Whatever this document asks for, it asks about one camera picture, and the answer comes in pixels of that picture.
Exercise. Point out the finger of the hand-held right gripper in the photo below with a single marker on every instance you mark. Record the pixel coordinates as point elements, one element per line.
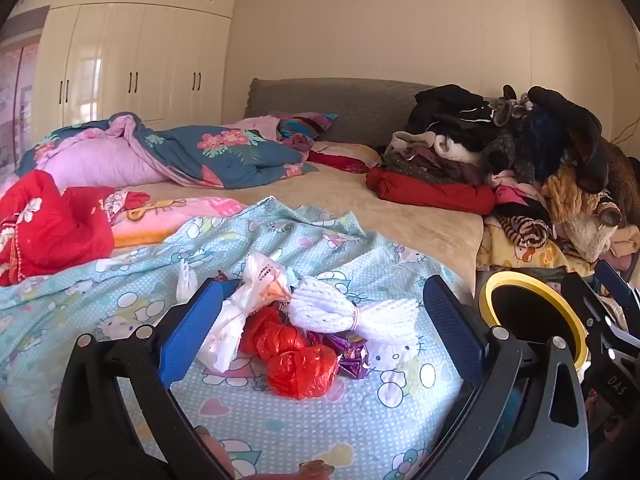
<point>607,360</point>
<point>622,300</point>

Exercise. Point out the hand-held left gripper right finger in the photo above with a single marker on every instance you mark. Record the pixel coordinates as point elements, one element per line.
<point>452,330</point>

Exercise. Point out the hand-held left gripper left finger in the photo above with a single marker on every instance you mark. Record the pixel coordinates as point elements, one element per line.
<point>192,330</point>

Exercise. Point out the white plastic bag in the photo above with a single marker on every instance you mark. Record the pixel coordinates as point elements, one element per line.
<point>230,320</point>

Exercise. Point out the black trash bin yellow rim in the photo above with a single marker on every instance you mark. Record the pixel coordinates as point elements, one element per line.
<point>530,315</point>

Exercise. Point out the purple foil wrapper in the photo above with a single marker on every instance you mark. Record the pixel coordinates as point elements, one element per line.
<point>350,360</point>

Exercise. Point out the red plastic bag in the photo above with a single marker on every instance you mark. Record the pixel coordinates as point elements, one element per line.
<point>300,372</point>

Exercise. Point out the white foam fruit net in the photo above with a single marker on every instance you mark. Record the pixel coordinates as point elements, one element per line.
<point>325,310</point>

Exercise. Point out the cream fleece garment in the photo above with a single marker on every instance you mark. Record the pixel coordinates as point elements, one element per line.
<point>592,235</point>

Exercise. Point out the pile of clothes on bed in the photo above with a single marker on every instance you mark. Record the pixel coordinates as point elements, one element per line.
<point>510,257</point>

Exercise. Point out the light blue cartoon bedsheet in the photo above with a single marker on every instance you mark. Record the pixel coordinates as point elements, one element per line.
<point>100,305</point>

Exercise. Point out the pink cartoon blanket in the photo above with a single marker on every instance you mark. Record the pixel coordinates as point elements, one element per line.
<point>165,217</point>

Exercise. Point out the tan fluffy garment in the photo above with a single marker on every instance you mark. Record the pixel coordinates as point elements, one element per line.
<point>570,195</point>

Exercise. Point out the brown white striped knit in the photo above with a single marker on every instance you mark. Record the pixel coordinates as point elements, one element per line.
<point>525,232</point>

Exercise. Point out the beige plush bed sheet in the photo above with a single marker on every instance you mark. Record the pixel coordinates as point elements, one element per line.
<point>380,225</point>

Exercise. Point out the brown plush garment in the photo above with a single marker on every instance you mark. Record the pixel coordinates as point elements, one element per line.
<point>620,170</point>

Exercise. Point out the folded red garment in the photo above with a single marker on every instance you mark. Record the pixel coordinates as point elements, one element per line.
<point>430,195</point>

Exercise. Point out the pink garment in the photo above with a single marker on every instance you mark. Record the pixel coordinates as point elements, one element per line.
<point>515,192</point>

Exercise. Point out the grey dotted garment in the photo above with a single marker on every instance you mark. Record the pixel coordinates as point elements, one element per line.
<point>420,170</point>

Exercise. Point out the dark blue fluffy garment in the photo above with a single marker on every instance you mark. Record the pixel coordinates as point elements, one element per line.
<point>545,145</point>

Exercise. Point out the red floral garment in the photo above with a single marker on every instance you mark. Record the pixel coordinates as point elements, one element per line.
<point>50,230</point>

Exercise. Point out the blue floral quilt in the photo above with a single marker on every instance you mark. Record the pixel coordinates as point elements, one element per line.
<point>225,155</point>

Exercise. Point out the white fleece garment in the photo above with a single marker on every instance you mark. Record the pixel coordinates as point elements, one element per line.
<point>450,147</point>

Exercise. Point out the black plush garment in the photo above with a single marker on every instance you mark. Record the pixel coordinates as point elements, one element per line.
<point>575,120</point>

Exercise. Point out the dark red patterned cloth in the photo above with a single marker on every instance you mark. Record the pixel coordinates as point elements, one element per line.
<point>340,161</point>

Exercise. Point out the pale pink cloth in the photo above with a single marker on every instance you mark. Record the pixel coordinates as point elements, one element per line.
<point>255,124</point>

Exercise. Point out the black jacket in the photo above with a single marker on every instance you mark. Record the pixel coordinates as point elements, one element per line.
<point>445,105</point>

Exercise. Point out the striped colourful cloth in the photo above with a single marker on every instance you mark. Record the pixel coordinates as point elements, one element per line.
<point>305,125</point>

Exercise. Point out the grey headboard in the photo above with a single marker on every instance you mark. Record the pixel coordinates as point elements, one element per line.
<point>350,105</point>

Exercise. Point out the pink patterned curtain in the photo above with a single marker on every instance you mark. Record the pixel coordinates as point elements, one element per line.
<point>17,110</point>

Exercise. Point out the white wardrobe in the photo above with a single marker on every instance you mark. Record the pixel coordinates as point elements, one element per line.
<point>125,45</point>

